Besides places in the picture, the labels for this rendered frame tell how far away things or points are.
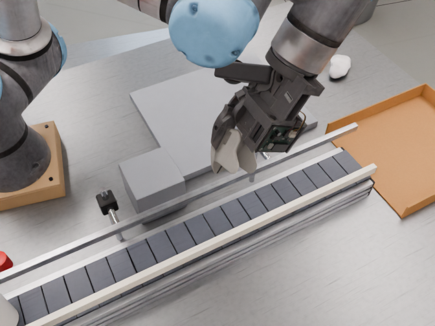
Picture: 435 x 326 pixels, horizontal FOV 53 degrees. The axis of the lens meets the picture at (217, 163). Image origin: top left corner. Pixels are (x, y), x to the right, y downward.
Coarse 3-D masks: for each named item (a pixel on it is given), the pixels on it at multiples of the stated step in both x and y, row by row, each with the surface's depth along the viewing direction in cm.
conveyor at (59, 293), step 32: (352, 160) 92; (256, 192) 87; (288, 192) 87; (192, 224) 82; (224, 224) 82; (128, 256) 78; (160, 256) 78; (64, 288) 74; (96, 288) 74; (32, 320) 71; (64, 320) 71
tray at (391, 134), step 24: (408, 96) 109; (432, 96) 108; (336, 120) 101; (360, 120) 106; (384, 120) 106; (408, 120) 106; (432, 120) 106; (336, 144) 101; (360, 144) 101; (384, 144) 101; (408, 144) 101; (432, 144) 101; (384, 168) 96; (408, 168) 96; (432, 168) 96; (384, 192) 92; (408, 192) 92; (432, 192) 92
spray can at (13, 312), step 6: (0, 294) 65; (0, 300) 65; (6, 300) 68; (0, 306) 65; (6, 306) 67; (12, 306) 70; (0, 312) 65; (6, 312) 67; (12, 312) 69; (18, 312) 71; (0, 318) 65; (6, 318) 67; (12, 318) 68; (18, 318) 71; (0, 324) 66; (6, 324) 67; (12, 324) 69; (18, 324) 70
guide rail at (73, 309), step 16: (352, 176) 85; (320, 192) 83; (288, 208) 80; (256, 224) 79; (208, 240) 76; (224, 240) 77; (176, 256) 74; (192, 256) 75; (144, 272) 72; (160, 272) 74; (112, 288) 71; (128, 288) 72; (80, 304) 69; (96, 304) 71; (48, 320) 68
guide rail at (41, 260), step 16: (352, 128) 87; (304, 144) 84; (320, 144) 85; (272, 160) 81; (240, 176) 79; (192, 192) 77; (208, 192) 78; (160, 208) 75; (128, 224) 73; (80, 240) 71; (96, 240) 72; (48, 256) 69; (64, 256) 71; (0, 272) 67; (16, 272) 68
